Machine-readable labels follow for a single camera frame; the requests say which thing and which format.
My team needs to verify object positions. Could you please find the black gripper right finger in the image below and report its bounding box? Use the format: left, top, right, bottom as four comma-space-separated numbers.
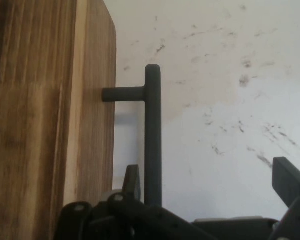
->
267, 156, 300, 240

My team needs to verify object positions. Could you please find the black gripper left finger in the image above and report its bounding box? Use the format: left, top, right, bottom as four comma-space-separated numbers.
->
52, 164, 216, 240

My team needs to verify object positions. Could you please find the brown wooden drawer cabinet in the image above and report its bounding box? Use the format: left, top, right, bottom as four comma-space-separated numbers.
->
0, 0, 79, 240

